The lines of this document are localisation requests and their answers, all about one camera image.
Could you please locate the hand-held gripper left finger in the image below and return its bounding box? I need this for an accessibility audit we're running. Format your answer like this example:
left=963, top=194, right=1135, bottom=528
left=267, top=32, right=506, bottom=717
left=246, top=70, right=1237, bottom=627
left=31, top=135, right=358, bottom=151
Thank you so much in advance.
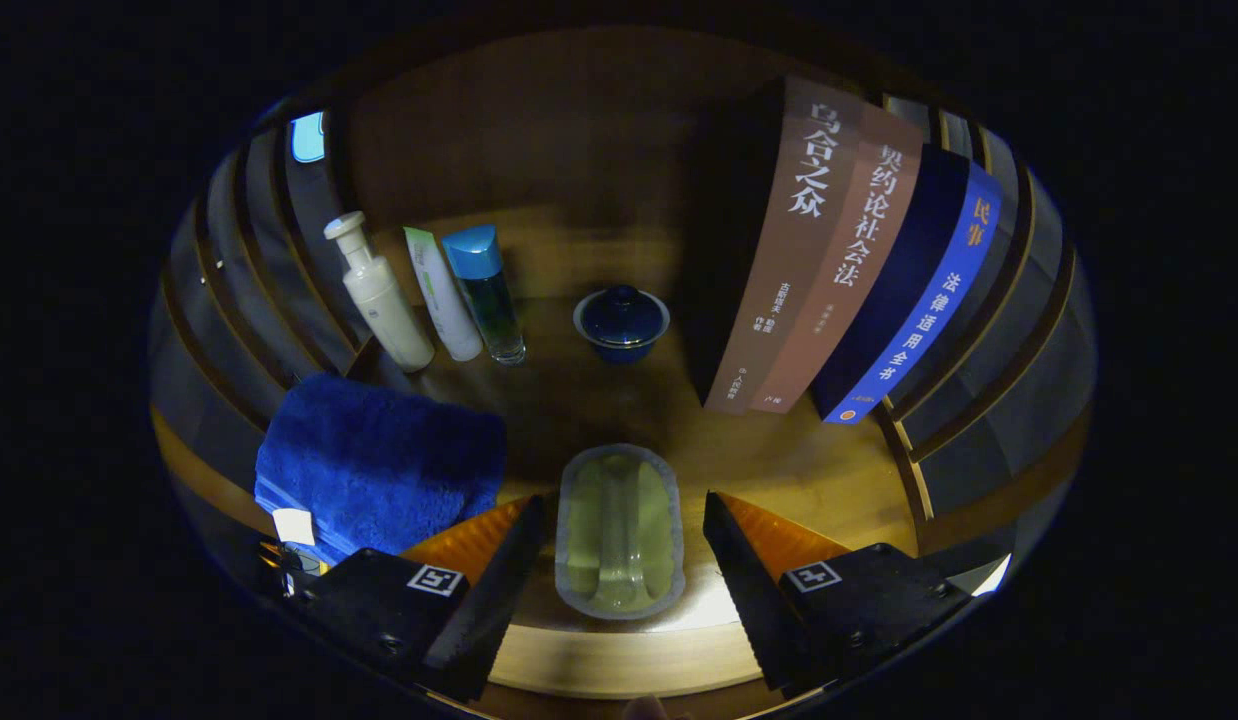
left=279, top=494, right=548, bottom=703

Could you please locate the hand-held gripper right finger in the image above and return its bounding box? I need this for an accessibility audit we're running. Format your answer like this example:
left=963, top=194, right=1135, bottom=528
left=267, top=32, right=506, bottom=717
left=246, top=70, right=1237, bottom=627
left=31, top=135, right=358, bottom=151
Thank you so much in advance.
left=703, top=491, right=975, bottom=698

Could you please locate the wooden countertop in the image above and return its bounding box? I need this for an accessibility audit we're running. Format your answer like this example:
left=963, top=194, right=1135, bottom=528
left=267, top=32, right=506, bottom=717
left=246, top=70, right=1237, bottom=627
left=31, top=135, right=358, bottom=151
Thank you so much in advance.
left=154, top=205, right=1090, bottom=701

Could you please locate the wooden cabinet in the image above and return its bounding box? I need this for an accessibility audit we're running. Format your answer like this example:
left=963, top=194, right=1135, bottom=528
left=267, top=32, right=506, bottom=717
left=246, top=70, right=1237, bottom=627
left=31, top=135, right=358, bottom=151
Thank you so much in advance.
left=149, top=25, right=1098, bottom=720

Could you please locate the blue folded towel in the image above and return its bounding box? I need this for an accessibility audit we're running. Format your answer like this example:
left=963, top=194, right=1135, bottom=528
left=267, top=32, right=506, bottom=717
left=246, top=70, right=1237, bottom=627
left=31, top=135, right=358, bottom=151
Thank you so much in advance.
left=254, top=373, right=508, bottom=566

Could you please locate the blue lidded teacup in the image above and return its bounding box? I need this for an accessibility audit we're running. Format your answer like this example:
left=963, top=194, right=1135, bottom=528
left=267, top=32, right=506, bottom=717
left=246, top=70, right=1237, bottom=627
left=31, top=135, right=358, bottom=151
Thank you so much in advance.
left=573, top=285, right=671, bottom=365

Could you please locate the blue cap clear bottle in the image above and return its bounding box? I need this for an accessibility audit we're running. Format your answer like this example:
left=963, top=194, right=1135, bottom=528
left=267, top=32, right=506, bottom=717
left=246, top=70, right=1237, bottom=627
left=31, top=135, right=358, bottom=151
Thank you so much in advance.
left=441, top=225, right=527, bottom=365

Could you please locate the white green tube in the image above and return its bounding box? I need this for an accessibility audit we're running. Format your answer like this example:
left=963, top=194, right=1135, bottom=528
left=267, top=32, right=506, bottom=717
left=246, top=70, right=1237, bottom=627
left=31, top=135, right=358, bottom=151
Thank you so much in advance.
left=403, top=227, right=484, bottom=362

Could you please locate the white pump bottle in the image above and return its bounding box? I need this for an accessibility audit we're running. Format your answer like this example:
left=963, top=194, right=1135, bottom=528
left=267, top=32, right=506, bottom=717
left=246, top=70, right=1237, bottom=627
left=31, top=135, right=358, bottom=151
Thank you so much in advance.
left=324, top=211, right=436, bottom=373

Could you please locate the reddish brown book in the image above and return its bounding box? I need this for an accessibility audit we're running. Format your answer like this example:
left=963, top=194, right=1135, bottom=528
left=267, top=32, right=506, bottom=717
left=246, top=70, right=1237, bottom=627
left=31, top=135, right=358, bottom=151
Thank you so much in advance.
left=749, top=105, right=925, bottom=415

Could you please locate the dark brown book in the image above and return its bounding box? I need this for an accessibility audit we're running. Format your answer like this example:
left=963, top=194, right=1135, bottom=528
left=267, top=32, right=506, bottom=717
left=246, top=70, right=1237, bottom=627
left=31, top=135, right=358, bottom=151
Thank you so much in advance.
left=679, top=75, right=865, bottom=416

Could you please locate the blue book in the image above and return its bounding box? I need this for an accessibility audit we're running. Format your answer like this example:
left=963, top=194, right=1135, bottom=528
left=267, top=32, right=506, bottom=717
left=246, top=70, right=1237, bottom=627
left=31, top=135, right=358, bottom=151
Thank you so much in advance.
left=811, top=145, right=1004, bottom=425

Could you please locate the black device with orange wires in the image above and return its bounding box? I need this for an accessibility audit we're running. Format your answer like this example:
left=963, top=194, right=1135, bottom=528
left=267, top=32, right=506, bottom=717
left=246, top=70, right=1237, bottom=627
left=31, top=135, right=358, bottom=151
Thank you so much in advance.
left=259, top=543, right=330, bottom=599

